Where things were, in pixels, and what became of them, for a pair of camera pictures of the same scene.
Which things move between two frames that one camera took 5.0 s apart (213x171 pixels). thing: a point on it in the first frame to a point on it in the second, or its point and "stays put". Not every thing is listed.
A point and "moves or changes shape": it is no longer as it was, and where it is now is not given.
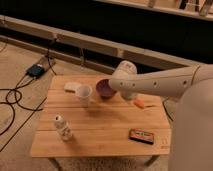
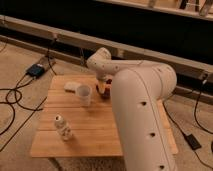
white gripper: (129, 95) to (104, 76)
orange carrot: (140, 102) moves or changes shape
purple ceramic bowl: (104, 89) stays put
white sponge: (71, 87) stays put
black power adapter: (35, 71) stays put
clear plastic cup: (84, 93) stays put
